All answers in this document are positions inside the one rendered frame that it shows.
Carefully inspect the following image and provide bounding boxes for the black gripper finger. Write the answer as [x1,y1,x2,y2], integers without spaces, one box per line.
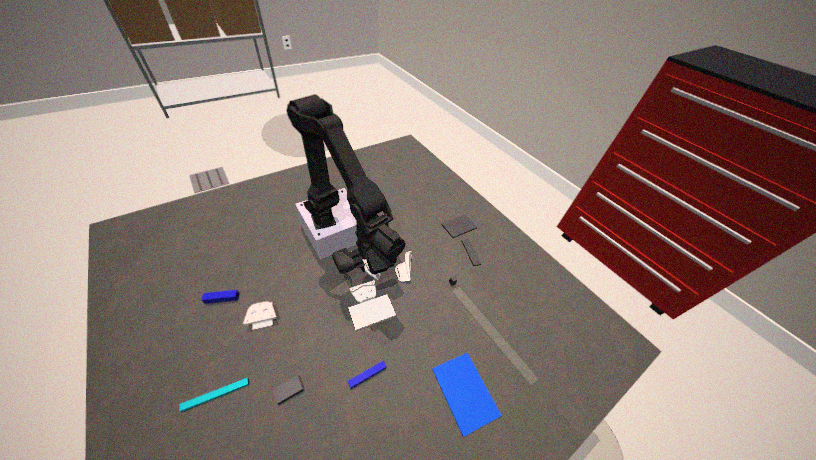
[349,250,366,272]

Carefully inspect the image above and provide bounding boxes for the blue rectangular bar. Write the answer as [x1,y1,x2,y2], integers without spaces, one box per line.
[348,361,386,388]

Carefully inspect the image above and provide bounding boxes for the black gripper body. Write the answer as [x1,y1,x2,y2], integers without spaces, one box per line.
[332,231,374,274]

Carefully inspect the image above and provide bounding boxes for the blue flat rectangular plate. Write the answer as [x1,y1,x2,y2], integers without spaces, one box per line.
[432,353,502,437]

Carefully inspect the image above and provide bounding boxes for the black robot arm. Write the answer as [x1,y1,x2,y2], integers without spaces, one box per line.
[286,94,406,274]

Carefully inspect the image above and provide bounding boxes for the cyan flat bar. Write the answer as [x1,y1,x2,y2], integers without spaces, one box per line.
[179,378,249,412]

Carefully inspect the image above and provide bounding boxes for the blue rectangular block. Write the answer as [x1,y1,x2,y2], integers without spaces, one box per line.
[201,290,240,304]

